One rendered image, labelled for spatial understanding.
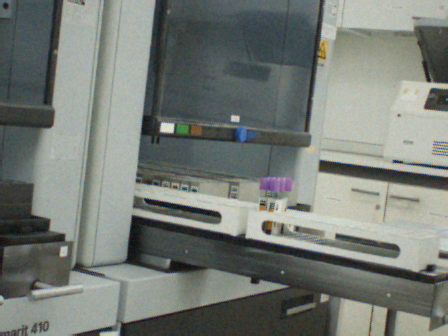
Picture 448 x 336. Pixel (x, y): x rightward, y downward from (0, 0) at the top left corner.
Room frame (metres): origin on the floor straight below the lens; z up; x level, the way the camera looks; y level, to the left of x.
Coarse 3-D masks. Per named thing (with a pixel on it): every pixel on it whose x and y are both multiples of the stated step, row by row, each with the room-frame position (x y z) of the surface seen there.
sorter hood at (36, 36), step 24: (0, 0) 1.21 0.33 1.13; (24, 0) 1.25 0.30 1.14; (48, 0) 1.29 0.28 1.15; (0, 24) 1.21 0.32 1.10; (24, 24) 1.25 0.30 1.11; (48, 24) 1.29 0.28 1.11; (0, 48) 1.22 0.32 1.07; (24, 48) 1.25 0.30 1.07; (48, 48) 1.30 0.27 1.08; (0, 72) 1.22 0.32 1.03; (24, 72) 1.26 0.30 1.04; (48, 72) 1.30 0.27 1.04; (0, 96) 1.22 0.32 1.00; (24, 96) 1.26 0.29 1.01; (48, 96) 1.30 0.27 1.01; (0, 120) 1.21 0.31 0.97; (24, 120) 1.25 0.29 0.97; (48, 120) 1.29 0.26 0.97
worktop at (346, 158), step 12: (324, 156) 3.93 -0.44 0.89; (336, 156) 3.90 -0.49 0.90; (348, 156) 4.03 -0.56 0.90; (360, 156) 4.28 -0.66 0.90; (384, 168) 3.78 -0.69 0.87; (396, 168) 3.75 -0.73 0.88; (408, 168) 3.72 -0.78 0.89; (420, 168) 3.69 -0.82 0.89; (432, 168) 3.68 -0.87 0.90; (444, 168) 3.90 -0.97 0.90
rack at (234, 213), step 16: (144, 192) 1.56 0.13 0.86; (160, 192) 1.55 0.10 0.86; (176, 192) 1.59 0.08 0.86; (144, 208) 1.60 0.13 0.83; (160, 208) 1.63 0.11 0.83; (208, 208) 1.49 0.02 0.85; (224, 208) 1.47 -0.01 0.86; (240, 208) 1.46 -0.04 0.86; (192, 224) 1.50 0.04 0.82; (208, 224) 1.48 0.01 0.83; (224, 224) 1.47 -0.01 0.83; (240, 224) 1.47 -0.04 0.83
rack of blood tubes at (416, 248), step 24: (264, 216) 1.43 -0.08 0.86; (288, 216) 1.41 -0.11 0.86; (312, 216) 1.45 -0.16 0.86; (264, 240) 1.42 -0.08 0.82; (288, 240) 1.40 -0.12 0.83; (312, 240) 1.42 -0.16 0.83; (336, 240) 1.46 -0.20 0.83; (384, 240) 1.32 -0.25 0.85; (408, 240) 1.30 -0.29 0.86; (432, 240) 1.34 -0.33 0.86; (408, 264) 1.30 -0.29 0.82
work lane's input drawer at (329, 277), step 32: (160, 224) 1.53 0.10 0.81; (160, 256) 1.51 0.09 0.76; (192, 256) 1.48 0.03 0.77; (224, 256) 1.44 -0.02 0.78; (256, 256) 1.41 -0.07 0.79; (288, 256) 1.38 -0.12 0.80; (320, 256) 1.36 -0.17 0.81; (320, 288) 1.35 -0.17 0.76; (352, 288) 1.32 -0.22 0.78; (384, 288) 1.30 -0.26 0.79; (416, 288) 1.27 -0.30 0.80
